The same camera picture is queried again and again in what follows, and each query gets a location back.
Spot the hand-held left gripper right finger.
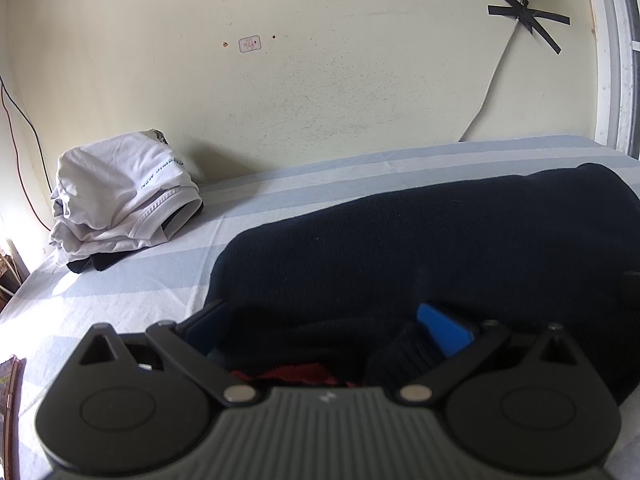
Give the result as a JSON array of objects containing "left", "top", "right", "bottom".
[{"left": 397, "top": 302, "right": 587, "bottom": 407}]

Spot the blue striped bed sheet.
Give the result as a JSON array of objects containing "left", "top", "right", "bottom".
[{"left": 0, "top": 134, "right": 640, "bottom": 480}]

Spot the black cable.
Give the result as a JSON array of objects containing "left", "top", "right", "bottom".
[{"left": 0, "top": 76, "right": 57, "bottom": 196}]

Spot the white wall cable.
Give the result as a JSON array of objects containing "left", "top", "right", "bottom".
[{"left": 457, "top": 20, "right": 521, "bottom": 143}]

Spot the white folded garment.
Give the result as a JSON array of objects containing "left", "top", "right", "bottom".
[{"left": 48, "top": 130, "right": 202, "bottom": 267}]

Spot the wooden cabinet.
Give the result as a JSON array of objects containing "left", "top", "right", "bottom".
[{"left": 0, "top": 240, "right": 31, "bottom": 311}]

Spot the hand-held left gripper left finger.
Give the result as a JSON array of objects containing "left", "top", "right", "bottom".
[{"left": 77, "top": 299, "right": 263, "bottom": 407}]

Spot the navy reindeer pattern sweater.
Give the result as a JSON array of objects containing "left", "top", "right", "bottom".
[{"left": 205, "top": 162, "right": 640, "bottom": 406}]

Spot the smartphone with pink case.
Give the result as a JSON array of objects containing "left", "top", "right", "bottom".
[{"left": 0, "top": 355, "right": 27, "bottom": 461}]

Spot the red cable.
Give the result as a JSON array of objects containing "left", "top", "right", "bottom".
[{"left": 0, "top": 87, "right": 51, "bottom": 233}]

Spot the black folded garment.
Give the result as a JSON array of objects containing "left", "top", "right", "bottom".
[{"left": 67, "top": 197, "right": 205, "bottom": 274}]

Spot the black tape cross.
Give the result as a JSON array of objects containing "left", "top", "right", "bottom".
[{"left": 487, "top": 0, "right": 571, "bottom": 56}]

